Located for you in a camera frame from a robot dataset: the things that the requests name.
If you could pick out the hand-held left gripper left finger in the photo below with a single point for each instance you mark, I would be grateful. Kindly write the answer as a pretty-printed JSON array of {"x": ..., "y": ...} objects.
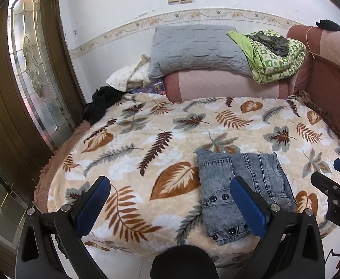
[{"x": 94, "y": 197}]

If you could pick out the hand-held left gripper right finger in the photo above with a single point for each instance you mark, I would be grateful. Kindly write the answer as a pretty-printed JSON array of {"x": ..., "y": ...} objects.
[{"x": 245, "y": 203}]

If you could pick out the grey-blue denim pants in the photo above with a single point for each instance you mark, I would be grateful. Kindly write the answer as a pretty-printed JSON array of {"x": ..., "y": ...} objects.
[{"x": 216, "y": 174}]

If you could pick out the leaf printed blanket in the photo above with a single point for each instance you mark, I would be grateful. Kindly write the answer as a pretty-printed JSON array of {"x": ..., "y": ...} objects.
[{"x": 146, "y": 128}]

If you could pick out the frosted glass side panel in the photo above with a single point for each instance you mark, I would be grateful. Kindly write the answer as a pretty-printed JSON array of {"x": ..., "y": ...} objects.
[{"x": 1, "y": 197}]

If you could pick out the black crumpled cloth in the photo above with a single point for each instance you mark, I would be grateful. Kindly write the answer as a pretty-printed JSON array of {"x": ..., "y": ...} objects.
[{"x": 103, "y": 101}]

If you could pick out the pink bolster cushion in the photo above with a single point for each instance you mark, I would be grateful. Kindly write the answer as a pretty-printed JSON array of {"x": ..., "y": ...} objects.
[{"x": 225, "y": 85}]

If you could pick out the white crumpled cloth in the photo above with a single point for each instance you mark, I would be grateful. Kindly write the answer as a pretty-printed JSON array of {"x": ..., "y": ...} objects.
[{"x": 123, "y": 75}]

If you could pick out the colourful plastic packet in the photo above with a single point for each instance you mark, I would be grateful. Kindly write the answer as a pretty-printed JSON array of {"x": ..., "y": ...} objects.
[{"x": 158, "y": 87}]

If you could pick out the green patterned quilt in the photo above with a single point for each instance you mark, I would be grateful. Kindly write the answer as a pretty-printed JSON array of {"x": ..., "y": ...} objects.
[{"x": 268, "y": 64}]

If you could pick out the wooden door with glass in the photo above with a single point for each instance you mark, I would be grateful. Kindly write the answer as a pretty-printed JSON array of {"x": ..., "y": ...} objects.
[{"x": 1, "y": 93}]

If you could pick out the dark olive cloth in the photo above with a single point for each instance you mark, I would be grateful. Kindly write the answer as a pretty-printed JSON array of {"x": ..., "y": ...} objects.
[{"x": 274, "y": 45}]

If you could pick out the small black cloth item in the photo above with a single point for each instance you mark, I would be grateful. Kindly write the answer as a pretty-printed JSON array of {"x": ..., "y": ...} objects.
[{"x": 328, "y": 24}]

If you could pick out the grey quilted pillow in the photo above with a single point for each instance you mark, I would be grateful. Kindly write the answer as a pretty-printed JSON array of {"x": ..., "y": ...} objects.
[{"x": 193, "y": 46}]

